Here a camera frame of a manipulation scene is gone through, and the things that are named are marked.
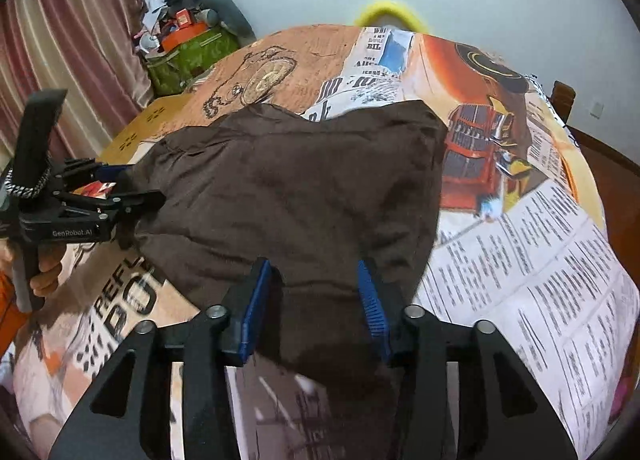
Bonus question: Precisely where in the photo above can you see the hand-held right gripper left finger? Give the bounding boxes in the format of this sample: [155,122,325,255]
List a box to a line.
[47,257,273,460]

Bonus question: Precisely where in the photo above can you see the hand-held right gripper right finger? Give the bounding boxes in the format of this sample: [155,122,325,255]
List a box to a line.
[357,260,578,460]

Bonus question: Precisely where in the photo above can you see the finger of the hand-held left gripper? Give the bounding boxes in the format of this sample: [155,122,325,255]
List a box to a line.
[50,157,133,191]
[55,190,167,249]

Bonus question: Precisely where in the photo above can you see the brown shirt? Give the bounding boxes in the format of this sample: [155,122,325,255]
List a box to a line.
[117,99,448,460]

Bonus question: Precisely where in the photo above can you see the person's left forearm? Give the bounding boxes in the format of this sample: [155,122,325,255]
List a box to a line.
[0,240,30,343]

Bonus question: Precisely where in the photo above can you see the person's left hand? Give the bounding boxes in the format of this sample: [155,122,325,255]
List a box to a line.
[29,244,64,298]

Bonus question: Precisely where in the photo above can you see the red packet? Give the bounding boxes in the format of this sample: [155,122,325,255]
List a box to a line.
[75,181,117,199]

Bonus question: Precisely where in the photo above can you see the striped curtain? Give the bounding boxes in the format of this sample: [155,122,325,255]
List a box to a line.
[0,0,156,171]

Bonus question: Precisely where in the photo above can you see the printed blanket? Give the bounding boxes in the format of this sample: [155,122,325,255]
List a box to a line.
[0,24,640,460]

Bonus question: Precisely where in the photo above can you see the green patterned bag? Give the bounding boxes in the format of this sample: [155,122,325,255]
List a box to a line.
[145,28,241,97]

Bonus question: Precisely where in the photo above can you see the orange box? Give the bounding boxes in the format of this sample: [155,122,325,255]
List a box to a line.
[161,23,208,54]

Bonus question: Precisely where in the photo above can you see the grey plush cushion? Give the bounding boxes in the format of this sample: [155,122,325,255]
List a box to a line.
[192,0,258,38]

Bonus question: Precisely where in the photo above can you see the wooden door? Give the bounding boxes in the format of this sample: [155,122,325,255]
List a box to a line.
[570,125,640,266]

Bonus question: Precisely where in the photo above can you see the wooden chair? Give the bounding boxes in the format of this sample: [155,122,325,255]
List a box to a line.
[550,81,577,128]

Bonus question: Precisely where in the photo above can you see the yellow round object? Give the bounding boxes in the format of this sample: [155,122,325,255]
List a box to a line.
[354,0,431,34]

